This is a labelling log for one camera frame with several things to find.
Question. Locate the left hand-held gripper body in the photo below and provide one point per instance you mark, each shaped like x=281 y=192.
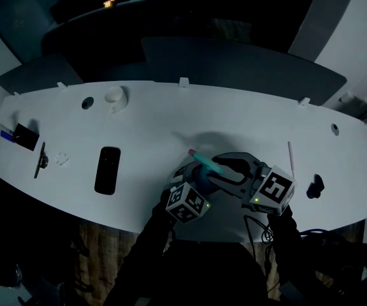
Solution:
x=186 y=202

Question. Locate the person's left forearm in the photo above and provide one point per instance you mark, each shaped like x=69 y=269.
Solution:
x=139 y=257

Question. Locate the teal spray bottle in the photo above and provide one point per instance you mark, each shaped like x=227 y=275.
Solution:
x=202 y=180

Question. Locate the black pen holder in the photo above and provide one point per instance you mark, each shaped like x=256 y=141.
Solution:
x=26 y=136

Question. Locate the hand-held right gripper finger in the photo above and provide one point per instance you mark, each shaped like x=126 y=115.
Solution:
x=237 y=190
x=250 y=161

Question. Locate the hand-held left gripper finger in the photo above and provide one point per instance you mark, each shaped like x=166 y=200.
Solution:
x=186 y=167

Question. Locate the person's right forearm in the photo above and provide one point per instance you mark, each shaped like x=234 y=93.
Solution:
x=292 y=250

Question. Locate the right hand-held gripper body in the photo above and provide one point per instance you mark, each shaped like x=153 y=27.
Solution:
x=274 y=186

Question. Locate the white pink pen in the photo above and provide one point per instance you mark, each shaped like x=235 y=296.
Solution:
x=291 y=159

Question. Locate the white mug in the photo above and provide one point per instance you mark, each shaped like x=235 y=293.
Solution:
x=116 y=99

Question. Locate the person's dark clothed body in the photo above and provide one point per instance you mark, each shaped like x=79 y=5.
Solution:
x=215 y=276

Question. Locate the small black gadget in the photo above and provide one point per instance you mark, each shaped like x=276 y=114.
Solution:
x=315 y=186

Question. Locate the small glowing lamps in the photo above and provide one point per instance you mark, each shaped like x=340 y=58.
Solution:
x=110 y=1

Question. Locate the blue pens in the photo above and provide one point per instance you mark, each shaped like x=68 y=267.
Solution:
x=6 y=135

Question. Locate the black phone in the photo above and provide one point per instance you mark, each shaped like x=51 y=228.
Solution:
x=107 y=171

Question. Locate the teal pink spray nozzle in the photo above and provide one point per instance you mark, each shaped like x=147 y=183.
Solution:
x=207 y=163

